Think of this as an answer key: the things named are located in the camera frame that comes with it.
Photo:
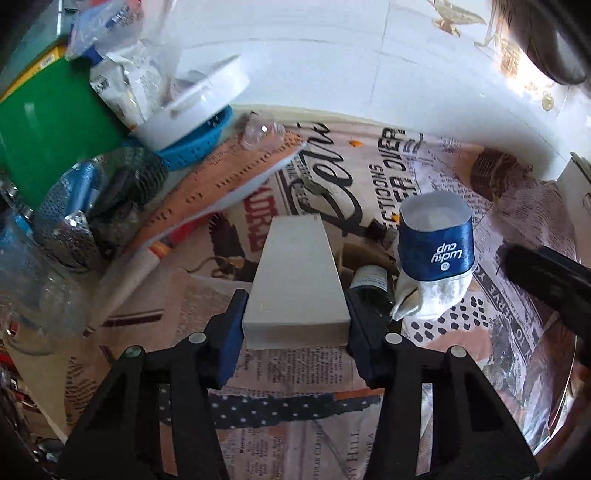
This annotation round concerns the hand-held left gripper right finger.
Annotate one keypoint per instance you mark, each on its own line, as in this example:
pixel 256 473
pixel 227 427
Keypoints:
pixel 364 344

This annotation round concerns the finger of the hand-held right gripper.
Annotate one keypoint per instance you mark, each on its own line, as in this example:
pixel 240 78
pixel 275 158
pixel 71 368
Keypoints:
pixel 540 277

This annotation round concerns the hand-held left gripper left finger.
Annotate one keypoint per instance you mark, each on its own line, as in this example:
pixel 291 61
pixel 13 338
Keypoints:
pixel 231 341

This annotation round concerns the dark bottle with white label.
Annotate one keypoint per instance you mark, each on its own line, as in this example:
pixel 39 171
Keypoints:
pixel 369 286

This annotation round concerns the white rectangular cardboard box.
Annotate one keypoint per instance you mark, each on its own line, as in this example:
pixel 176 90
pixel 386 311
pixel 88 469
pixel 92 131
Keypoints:
pixel 295 286

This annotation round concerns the white tissue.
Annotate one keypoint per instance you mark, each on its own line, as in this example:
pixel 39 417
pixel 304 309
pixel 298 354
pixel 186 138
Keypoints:
pixel 438 295

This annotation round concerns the blue paper cup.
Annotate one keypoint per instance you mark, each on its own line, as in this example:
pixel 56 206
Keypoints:
pixel 436 249

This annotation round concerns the small clear glass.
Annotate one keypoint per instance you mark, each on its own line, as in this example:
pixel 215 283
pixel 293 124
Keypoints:
pixel 261 131

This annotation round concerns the newspaper print tablecloth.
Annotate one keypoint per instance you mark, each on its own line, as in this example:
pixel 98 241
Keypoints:
pixel 295 406

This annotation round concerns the white stick with red end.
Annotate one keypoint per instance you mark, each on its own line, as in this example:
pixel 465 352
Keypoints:
pixel 124 281

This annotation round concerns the blue plastic basket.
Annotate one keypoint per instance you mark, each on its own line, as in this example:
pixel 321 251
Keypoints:
pixel 194 147

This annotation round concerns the clear plastic water bottle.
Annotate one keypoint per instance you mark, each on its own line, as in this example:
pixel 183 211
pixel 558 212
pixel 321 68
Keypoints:
pixel 32 295

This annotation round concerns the metal colander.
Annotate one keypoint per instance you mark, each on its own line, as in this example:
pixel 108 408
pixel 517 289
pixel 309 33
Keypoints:
pixel 134 161

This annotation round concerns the dark hanging wok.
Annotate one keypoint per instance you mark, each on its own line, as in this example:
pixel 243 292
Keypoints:
pixel 554 50

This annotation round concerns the white round plastic lid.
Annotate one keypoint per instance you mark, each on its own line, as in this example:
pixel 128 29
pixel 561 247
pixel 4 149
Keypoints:
pixel 198 106

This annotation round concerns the plastic bag with white packets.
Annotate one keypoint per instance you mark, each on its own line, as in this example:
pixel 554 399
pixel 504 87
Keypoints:
pixel 120 83

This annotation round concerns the green box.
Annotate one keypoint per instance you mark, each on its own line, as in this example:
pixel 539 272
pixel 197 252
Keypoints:
pixel 51 124

